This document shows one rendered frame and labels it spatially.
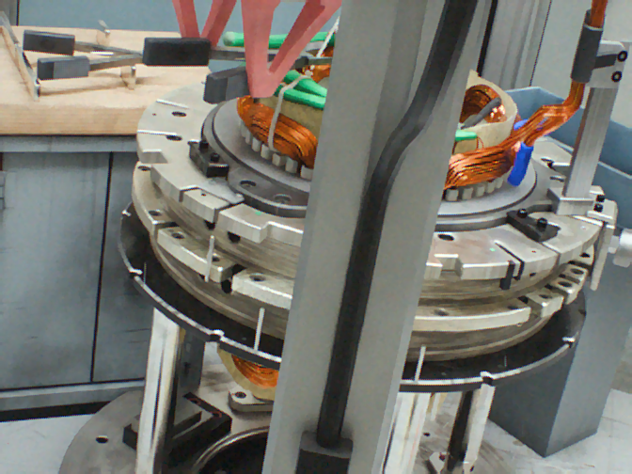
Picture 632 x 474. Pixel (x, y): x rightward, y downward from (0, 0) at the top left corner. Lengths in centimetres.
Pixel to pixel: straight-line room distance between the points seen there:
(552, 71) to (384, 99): 292
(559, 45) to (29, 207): 235
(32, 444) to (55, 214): 19
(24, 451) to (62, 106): 29
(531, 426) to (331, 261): 84
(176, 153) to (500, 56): 56
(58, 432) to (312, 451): 74
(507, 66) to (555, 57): 193
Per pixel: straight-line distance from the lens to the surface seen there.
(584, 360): 107
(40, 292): 98
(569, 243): 74
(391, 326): 28
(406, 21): 26
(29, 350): 101
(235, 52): 71
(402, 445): 76
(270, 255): 69
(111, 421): 100
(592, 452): 113
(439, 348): 72
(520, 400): 110
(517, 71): 124
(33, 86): 90
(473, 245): 70
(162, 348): 82
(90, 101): 91
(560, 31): 315
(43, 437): 102
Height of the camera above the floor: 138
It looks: 26 degrees down
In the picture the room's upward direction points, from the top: 10 degrees clockwise
